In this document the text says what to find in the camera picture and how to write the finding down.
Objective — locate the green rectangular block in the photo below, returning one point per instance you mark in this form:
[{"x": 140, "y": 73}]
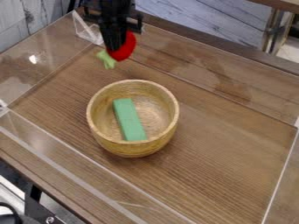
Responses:
[{"x": 128, "y": 121}]

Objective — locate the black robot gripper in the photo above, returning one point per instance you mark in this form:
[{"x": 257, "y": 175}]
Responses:
[{"x": 116, "y": 16}]

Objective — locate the black metal table leg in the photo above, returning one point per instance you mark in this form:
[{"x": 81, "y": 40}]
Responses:
[{"x": 34, "y": 210}]

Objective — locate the light wooden bowl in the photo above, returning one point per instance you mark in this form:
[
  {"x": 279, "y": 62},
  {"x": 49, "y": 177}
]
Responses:
[{"x": 156, "y": 108}]

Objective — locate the wooden chair frame background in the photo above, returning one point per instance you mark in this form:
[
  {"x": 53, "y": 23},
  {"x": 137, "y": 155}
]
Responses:
[{"x": 277, "y": 27}]

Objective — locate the red plush strawberry green leaves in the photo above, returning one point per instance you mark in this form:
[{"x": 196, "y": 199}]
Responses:
[{"x": 111, "y": 57}]

